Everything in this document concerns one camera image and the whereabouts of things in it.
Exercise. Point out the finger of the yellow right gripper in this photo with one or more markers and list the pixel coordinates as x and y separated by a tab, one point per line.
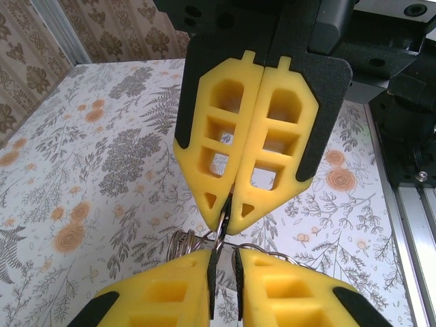
253	146
201	136

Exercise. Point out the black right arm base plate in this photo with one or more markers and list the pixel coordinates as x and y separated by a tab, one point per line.
408	177

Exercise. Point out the aluminium corner post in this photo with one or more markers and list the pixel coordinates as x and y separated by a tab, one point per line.
63	30

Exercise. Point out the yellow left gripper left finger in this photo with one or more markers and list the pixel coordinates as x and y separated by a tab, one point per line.
170	282

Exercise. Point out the aluminium mounting rail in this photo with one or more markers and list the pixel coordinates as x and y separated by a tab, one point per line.
419	238

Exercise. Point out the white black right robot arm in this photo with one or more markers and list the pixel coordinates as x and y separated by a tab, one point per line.
415	119

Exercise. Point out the floral patterned table cover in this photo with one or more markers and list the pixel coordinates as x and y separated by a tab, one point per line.
85	170

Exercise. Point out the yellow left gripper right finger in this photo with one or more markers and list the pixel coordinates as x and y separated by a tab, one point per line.
289	282

